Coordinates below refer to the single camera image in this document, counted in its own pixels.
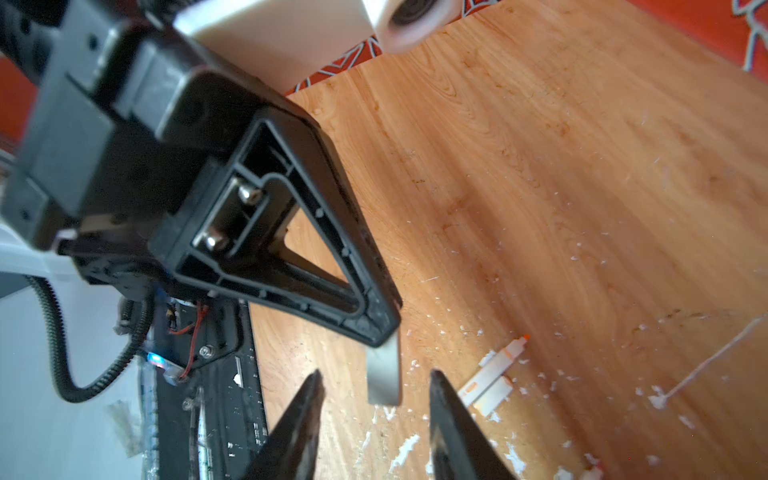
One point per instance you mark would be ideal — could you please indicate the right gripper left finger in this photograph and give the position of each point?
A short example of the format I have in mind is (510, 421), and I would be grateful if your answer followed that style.
(290, 451)

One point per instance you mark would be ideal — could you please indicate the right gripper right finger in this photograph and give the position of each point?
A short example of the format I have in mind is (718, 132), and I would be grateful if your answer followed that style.
(459, 449)

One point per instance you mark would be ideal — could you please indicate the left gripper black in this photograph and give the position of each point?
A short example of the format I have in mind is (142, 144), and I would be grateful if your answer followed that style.
(131, 117)

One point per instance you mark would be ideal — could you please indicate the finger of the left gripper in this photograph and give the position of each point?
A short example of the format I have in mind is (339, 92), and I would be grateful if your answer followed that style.
(278, 224)

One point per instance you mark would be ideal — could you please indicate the white pen orange tip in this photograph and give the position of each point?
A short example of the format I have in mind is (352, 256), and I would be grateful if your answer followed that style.
(491, 371)

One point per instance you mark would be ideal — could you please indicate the small white cap piece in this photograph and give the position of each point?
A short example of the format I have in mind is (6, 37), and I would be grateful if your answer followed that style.
(383, 372)

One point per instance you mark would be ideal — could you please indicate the white orange marker cap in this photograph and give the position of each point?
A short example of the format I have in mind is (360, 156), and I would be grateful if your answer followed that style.
(495, 394)

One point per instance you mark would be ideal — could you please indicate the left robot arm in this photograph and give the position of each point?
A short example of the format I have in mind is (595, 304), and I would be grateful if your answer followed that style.
(18, 264)

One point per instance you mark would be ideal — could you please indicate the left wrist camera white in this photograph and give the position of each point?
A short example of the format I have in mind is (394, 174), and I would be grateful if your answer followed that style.
(283, 42)

